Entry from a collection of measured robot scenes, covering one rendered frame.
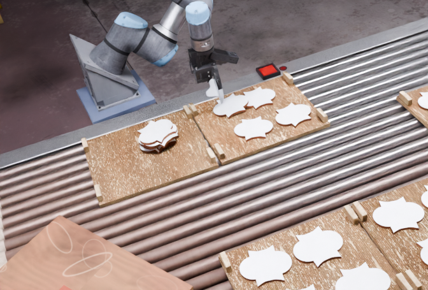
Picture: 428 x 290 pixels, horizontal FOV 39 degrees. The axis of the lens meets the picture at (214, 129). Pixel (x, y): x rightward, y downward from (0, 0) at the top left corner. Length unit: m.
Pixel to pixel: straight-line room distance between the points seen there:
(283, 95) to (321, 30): 2.24
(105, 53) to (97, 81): 0.11
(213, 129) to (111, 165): 0.38
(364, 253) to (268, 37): 2.91
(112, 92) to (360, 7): 2.71
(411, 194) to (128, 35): 1.20
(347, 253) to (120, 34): 1.22
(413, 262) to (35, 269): 1.01
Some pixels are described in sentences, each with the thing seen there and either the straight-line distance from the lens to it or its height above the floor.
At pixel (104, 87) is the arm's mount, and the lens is 2.42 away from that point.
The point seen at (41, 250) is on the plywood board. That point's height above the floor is 1.04.
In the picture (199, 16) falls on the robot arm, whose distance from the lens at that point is 1.94.
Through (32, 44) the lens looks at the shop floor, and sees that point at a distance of 5.02.
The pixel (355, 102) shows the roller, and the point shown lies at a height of 0.92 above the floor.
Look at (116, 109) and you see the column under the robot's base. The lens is 2.45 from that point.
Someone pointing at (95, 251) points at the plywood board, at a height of 1.04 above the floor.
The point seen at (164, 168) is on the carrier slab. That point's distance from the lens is 2.02.
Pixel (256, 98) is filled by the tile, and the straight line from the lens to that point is 2.23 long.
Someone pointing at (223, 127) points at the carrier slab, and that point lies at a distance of 2.13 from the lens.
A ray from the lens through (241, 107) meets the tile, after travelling 2.18.
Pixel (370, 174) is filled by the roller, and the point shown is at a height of 0.92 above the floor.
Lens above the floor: 2.27
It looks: 39 degrees down
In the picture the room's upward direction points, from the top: 10 degrees counter-clockwise
